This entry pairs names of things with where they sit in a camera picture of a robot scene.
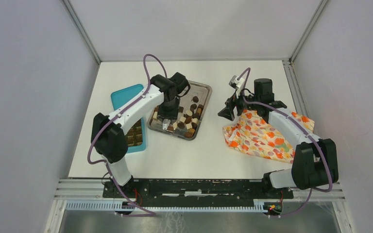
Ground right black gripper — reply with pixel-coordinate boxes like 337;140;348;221
218;86;260;121

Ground metal serving tongs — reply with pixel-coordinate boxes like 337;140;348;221
162;118;171;131

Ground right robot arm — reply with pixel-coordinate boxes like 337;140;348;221
219;77;339;198

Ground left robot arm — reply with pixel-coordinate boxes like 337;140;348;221
90;72;190;198

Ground teal chocolate box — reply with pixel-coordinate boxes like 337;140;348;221
125;118;147;153

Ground pile of assorted chocolates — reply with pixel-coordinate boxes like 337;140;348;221
148;94;204;140

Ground silver metal tray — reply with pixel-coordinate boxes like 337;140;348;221
147;81;212;139

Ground floral cloth bag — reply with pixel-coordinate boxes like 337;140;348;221
222;109;316;165

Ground teal box lid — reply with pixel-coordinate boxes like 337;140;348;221
110;84;144;110

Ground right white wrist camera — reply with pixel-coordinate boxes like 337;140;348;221
229;75;245;96

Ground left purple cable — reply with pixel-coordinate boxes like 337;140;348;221
87;54;157;218

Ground purple cable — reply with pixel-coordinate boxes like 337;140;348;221
87;54;157;218
236;67;334;219

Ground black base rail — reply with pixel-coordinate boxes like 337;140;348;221
102;179;294;208

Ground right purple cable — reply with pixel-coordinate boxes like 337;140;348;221
236;67;334;219

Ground white slotted cable duct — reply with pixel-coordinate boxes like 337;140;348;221
65;199;271;214

